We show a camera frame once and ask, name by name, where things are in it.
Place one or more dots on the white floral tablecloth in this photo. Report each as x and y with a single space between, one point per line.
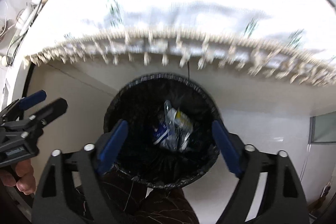
286 40

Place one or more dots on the person's left hand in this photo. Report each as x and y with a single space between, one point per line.
25 171

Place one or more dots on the blue silver snack wrapper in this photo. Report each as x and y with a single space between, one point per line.
161 133

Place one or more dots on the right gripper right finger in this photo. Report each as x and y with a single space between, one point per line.
230 147

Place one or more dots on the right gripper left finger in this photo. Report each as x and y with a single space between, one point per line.
108 147

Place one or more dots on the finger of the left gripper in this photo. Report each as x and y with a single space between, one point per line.
32 100
49 113

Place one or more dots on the yellow snack wrapper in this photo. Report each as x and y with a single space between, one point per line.
183 129

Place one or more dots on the black trash bin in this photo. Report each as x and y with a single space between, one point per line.
169 142

